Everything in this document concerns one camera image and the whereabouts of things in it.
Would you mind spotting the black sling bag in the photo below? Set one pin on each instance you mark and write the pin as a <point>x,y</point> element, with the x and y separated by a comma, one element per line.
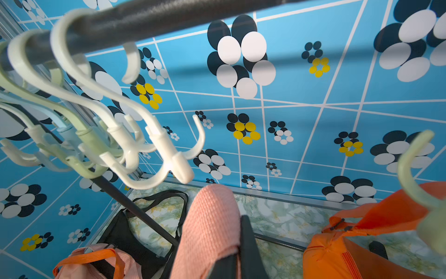
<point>151,251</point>

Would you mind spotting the black clothes rack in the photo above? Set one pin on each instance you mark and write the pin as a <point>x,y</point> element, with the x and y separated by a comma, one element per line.
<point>83,31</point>

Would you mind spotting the pink sling bag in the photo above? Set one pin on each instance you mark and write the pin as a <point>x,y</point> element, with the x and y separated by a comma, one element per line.
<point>211,232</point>
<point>103,269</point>

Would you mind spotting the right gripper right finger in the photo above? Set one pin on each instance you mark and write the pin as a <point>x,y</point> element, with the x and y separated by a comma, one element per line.
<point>250,260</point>

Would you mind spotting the light blue hook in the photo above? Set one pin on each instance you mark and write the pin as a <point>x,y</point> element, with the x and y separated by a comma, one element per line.
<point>13,128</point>

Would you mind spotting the orange sling bag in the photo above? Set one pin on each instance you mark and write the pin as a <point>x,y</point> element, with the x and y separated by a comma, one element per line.
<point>84,259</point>
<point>375,241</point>

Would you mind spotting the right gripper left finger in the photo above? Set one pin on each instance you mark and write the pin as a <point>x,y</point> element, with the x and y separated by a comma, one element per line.
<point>226,268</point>

